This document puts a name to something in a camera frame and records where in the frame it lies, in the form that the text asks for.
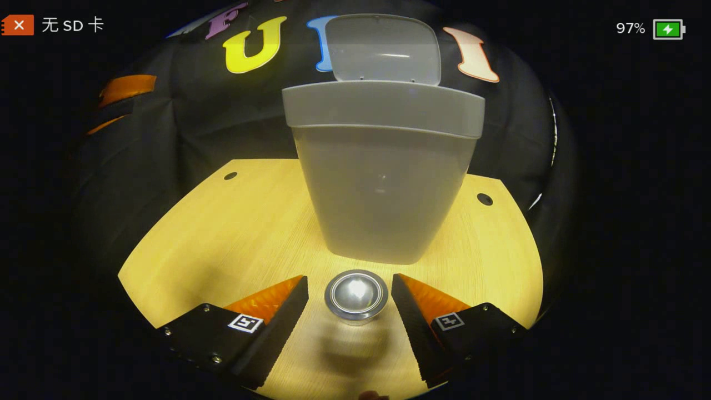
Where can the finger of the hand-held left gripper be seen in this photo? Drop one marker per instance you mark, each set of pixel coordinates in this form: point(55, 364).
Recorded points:
point(128, 89)
point(106, 125)

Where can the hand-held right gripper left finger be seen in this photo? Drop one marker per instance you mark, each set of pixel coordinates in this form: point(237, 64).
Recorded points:
point(278, 339)

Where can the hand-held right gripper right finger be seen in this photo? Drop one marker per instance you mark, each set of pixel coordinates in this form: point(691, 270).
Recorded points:
point(416, 333)

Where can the silver pop can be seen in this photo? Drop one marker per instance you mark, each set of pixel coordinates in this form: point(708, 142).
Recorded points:
point(356, 297)

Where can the white desktop garbage bin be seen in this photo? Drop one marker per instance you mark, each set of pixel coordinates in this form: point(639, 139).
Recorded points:
point(383, 183)

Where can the wooden desktop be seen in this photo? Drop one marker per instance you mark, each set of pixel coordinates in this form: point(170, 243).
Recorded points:
point(222, 239)

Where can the black backdrop cloth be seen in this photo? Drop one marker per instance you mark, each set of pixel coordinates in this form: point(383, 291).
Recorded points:
point(222, 122)

